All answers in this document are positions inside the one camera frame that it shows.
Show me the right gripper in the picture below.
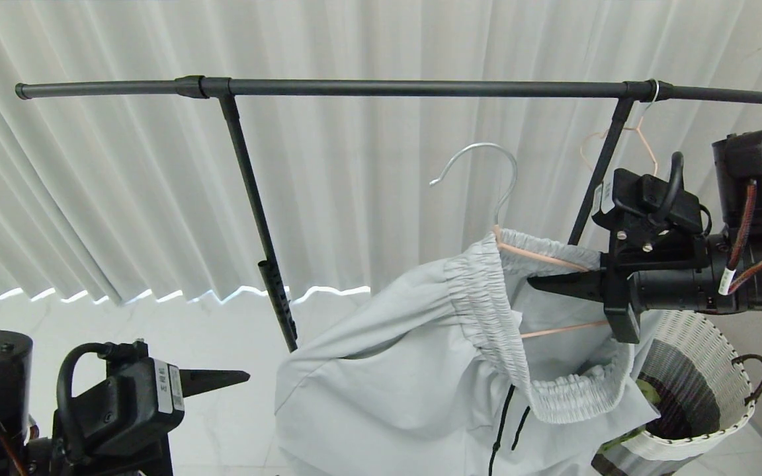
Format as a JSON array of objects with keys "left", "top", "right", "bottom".
[{"left": 603, "top": 251, "right": 762, "bottom": 344}]

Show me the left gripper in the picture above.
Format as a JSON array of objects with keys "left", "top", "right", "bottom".
[{"left": 24, "top": 369, "right": 251, "bottom": 476}]

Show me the green garment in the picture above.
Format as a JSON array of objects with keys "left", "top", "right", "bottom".
[{"left": 599, "top": 378, "right": 661, "bottom": 456}]

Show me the pink clothes hanger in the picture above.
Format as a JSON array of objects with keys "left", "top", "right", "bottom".
[
  {"left": 429, "top": 142, "right": 611, "bottom": 340},
  {"left": 579, "top": 99, "right": 659, "bottom": 178}
]

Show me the white laundry basket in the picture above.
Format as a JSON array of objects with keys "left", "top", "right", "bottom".
[{"left": 591, "top": 309, "right": 762, "bottom": 476}]

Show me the black clothes rack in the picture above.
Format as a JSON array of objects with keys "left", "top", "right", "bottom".
[{"left": 14, "top": 74, "right": 762, "bottom": 353}]

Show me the white curtain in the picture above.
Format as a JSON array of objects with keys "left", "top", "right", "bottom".
[{"left": 0, "top": 0, "right": 762, "bottom": 305}]

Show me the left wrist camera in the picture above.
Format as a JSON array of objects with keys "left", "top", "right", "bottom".
[{"left": 57, "top": 357, "right": 187, "bottom": 460}]

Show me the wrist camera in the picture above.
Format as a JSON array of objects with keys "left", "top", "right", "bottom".
[
  {"left": 57, "top": 357, "right": 187, "bottom": 460},
  {"left": 591, "top": 168, "right": 709, "bottom": 268}
]

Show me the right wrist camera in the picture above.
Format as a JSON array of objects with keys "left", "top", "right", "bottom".
[{"left": 591, "top": 168, "right": 709, "bottom": 268}]

